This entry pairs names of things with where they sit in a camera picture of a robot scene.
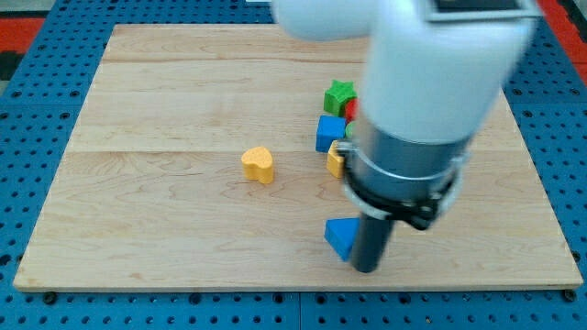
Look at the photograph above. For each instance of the wooden board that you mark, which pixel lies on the wooden board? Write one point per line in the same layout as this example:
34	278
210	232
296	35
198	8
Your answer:
150	194

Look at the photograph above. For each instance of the red circle block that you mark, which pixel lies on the red circle block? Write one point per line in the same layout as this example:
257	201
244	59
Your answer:
351	110

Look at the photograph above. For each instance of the yellow heart block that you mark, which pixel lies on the yellow heart block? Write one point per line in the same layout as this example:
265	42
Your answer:
257	165

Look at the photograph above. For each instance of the blue cube block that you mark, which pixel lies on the blue cube block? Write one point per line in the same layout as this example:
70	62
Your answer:
329	128

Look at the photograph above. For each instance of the green star block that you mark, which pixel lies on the green star block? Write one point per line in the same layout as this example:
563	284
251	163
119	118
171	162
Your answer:
337	96

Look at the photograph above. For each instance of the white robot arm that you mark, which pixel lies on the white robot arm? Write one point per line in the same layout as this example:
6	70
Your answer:
432	73

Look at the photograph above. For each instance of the blue triangle block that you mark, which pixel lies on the blue triangle block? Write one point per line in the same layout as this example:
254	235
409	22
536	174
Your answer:
340	235

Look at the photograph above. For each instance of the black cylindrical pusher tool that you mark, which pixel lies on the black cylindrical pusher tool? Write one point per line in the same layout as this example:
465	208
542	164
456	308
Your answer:
369	243

